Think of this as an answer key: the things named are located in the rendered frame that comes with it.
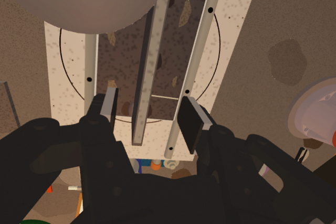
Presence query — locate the cream lobed knob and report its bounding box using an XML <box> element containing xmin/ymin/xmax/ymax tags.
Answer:
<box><xmin>163</xmin><ymin>158</ymin><xmax>180</xmax><ymax>170</ymax></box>

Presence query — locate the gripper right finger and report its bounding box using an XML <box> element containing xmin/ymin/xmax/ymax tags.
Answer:
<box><xmin>177</xmin><ymin>95</ymin><xmax>336</xmax><ymax>224</ymax></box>

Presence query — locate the grey thin metal bar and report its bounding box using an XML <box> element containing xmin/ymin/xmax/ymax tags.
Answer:
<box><xmin>0</xmin><ymin>80</ymin><xmax>21</xmax><ymax>128</ymax></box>

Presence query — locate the black white small clip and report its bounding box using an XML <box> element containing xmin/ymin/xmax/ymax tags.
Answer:
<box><xmin>295</xmin><ymin>145</ymin><xmax>310</xmax><ymax>163</ymax></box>

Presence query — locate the grey rail with holes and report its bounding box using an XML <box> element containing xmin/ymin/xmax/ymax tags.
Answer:
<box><xmin>164</xmin><ymin>0</ymin><xmax>221</xmax><ymax>159</ymax></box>
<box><xmin>83</xmin><ymin>33</ymin><xmax>100</xmax><ymax>116</ymax></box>

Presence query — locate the dark green round object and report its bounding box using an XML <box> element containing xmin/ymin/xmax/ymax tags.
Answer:
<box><xmin>18</xmin><ymin>218</ymin><xmax>50</xmax><ymax>224</ymax></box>

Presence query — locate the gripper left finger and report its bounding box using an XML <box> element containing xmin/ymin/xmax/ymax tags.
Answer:
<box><xmin>0</xmin><ymin>87</ymin><xmax>137</xmax><ymax>224</ymax></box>

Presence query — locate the white speckled positioner table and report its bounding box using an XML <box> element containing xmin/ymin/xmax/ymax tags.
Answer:
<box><xmin>43</xmin><ymin>0</ymin><xmax>263</xmax><ymax>162</ymax></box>

